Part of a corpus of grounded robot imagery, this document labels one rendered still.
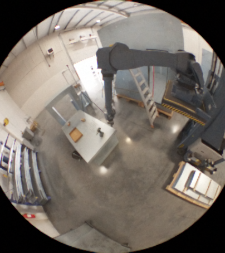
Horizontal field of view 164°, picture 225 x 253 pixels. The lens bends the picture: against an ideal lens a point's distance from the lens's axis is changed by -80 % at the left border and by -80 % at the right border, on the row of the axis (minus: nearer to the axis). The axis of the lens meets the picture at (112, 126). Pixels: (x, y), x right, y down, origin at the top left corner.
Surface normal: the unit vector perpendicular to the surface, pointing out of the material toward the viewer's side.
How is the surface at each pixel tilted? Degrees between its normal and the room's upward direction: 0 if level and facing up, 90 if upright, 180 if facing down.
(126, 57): 90
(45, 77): 90
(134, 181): 0
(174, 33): 90
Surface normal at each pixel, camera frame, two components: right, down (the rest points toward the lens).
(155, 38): -0.66, 0.69
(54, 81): 0.71, 0.45
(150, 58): -0.09, 0.82
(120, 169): -0.24, -0.57
